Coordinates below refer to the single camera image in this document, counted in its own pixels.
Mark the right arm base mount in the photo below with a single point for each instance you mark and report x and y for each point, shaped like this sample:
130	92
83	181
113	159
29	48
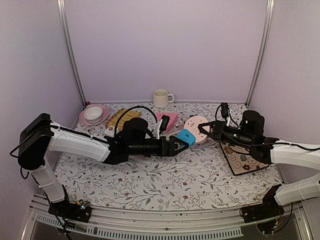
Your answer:
269	208

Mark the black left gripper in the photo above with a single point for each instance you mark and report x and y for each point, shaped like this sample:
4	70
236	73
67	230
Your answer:
164	152

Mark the white power strip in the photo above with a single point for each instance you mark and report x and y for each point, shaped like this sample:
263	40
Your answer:
110	131

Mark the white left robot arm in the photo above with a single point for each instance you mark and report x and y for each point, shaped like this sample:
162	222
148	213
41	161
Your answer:
43	135

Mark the cyan square plug adapter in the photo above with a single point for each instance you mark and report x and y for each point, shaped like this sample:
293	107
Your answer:
187	137

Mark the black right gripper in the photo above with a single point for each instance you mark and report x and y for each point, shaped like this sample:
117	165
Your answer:
213	137

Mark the cream ceramic mug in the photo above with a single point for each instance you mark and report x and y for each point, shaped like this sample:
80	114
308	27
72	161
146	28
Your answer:
162	98

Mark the pink triangular power socket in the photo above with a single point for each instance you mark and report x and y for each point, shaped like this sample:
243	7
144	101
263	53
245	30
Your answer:
173	118

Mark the pink plate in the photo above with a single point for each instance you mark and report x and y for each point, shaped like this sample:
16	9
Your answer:
106	113

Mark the white bowl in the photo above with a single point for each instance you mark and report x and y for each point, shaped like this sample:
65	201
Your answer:
93	114

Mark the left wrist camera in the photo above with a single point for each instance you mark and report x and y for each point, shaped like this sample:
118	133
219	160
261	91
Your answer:
162	123

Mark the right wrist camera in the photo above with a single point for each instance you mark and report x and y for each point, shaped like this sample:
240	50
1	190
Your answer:
225	113

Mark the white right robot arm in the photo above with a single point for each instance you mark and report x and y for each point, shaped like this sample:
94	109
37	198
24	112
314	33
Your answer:
299	162

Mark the floral square plate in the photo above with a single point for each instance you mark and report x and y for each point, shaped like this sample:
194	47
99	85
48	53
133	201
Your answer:
239	160

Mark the round pink power socket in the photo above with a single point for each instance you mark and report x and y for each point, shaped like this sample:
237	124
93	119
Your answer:
192	126

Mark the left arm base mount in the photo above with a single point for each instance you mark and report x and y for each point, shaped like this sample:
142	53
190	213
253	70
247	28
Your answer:
70	211

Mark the woven bamboo tray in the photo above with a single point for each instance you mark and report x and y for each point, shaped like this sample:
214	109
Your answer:
111	122

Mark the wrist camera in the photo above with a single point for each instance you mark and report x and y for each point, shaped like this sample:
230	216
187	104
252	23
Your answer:
225	113
162	123

